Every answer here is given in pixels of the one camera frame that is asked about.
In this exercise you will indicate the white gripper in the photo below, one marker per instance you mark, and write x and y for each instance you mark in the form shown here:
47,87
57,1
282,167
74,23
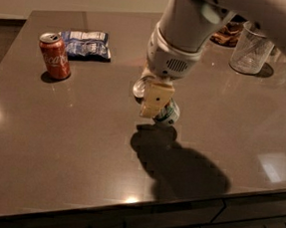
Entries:
166,62

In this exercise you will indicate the green white 7up can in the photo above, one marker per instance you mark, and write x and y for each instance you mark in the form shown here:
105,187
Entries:
169,114

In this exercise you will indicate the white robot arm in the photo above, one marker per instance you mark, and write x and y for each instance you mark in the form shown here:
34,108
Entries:
186,25

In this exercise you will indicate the red coca-cola can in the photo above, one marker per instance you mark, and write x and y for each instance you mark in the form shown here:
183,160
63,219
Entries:
55,56

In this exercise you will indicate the blue white chip bag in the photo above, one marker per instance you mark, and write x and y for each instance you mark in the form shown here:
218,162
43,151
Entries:
87,46

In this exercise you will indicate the glass jar with black lid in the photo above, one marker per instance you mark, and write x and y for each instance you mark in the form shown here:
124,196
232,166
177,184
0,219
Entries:
229,34

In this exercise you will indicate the clear plastic cup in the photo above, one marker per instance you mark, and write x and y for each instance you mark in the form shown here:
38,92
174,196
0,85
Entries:
251,51

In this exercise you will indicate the dark cabinet drawers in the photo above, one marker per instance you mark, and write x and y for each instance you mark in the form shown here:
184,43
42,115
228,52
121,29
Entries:
249,211

